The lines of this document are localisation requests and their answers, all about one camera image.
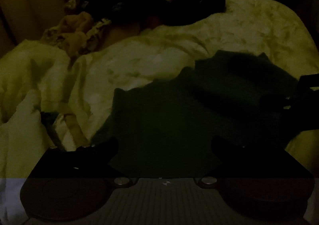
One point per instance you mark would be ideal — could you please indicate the dark green cloth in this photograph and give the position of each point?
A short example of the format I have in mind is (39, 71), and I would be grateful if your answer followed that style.
(174, 120)

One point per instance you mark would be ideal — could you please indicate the pale bed blanket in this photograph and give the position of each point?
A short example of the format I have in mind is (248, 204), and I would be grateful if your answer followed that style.
(154, 65)

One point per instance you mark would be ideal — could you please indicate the patterned lace blanket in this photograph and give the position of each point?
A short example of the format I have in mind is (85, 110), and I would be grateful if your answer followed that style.
(94, 33)

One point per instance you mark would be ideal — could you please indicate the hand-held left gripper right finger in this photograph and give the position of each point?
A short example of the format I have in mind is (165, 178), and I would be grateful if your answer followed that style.
(220, 146)

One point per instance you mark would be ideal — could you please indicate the orange cloth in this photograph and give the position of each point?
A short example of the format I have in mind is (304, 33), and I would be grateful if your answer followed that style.
(74, 25)

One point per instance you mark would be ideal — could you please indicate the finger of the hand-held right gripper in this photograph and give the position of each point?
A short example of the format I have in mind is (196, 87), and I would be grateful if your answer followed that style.
(290, 103)

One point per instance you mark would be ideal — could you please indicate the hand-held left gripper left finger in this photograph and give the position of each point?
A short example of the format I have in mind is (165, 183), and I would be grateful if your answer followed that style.
(109, 146)

